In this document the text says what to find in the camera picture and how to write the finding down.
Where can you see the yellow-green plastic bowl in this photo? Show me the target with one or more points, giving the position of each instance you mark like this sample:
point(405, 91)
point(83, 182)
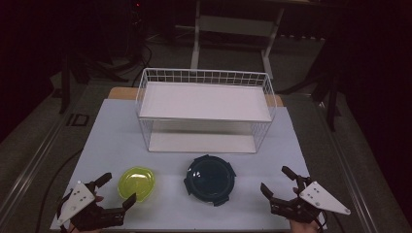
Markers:
point(136, 183)

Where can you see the grey metal floor rail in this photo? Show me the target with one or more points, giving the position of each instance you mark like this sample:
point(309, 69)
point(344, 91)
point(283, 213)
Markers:
point(350, 174)
point(32, 165)

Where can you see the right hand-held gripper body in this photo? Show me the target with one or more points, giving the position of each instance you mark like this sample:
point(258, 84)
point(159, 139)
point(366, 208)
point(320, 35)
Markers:
point(319, 199)

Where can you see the pale blue table mat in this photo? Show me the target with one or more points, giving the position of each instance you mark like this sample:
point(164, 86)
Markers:
point(113, 139)

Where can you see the person's left hand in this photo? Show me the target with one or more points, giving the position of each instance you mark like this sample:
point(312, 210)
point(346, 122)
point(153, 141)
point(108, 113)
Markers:
point(99, 199)

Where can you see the dark teal lidded food container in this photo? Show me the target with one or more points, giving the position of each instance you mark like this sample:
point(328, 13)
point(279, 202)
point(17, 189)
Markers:
point(210, 178)

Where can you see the person's right hand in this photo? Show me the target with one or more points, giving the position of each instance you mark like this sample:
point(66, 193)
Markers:
point(304, 228)

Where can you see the white metal desk frame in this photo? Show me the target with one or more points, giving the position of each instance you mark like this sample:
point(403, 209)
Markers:
point(233, 26)

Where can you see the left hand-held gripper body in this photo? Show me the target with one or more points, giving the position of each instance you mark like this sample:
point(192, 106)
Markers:
point(77, 200)

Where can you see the black floor socket plate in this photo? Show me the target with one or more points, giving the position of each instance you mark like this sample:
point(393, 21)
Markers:
point(69, 120)

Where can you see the black metal stand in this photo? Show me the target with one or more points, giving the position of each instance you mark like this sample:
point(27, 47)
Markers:
point(331, 106)

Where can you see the dark equipment stand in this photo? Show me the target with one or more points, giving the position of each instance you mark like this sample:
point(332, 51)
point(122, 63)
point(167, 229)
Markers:
point(136, 19)

